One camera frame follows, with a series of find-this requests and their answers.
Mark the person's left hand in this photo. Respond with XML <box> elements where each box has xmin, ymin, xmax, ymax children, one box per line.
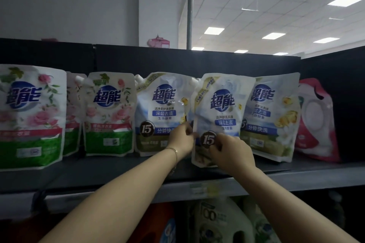
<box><xmin>166</xmin><ymin>121</ymin><xmax>198</xmax><ymax>161</ymax></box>

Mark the person's right hand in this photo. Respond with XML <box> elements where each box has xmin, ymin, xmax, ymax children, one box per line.
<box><xmin>208</xmin><ymin>133</ymin><xmax>257</xmax><ymax>178</ymax></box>

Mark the rose green Chaoneng pouch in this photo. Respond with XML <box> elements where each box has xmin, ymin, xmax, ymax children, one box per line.
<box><xmin>83</xmin><ymin>72</ymin><xmax>136</xmax><ymax>157</ymax></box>
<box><xmin>62</xmin><ymin>71</ymin><xmax>87</xmax><ymax>157</ymax></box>
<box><xmin>0</xmin><ymin>64</ymin><xmax>68</xmax><ymax>172</ymax></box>

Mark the dark metal shelf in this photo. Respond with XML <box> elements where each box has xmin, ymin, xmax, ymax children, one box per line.
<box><xmin>0</xmin><ymin>38</ymin><xmax>365</xmax><ymax>243</ymax></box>

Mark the pink white handle pouch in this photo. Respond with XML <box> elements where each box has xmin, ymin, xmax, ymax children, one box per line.
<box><xmin>294</xmin><ymin>77</ymin><xmax>341</xmax><ymax>164</ymax></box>

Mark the person's left forearm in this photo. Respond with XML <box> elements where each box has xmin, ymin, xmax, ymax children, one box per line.
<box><xmin>40</xmin><ymin>148</ymin><xmax>179</xmax><ymax>243</ymax></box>

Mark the person's right forearm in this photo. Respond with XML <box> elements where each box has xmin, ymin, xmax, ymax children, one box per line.
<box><xmin>233</xmin><ymin>166</ymin><xmax>360</xmax><ymax>243</ymax></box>

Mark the yellow price label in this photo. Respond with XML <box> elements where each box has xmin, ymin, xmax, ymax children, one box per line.
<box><xmin>189</xmin><ymin>183</ymin><xmax>226</xmax><ymax>199</ymax></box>

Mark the pink bagged item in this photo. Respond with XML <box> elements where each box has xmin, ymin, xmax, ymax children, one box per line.
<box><xmin>147</xmin><ymin>34</ymin><xmax>171</xmax><ymax>49</ymax></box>

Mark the grey vertical pole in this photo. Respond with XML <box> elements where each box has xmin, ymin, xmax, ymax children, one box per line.
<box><xmin>186</xmin><ymin>0</ymin><xmax>195</xmax><ymax>50</ymax></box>

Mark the thin chain bracelet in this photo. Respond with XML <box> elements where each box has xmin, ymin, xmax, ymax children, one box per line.
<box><xmin>165</xmin><ymin>147</ymin><xmax>179</xmax><ymax>175</ymax></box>

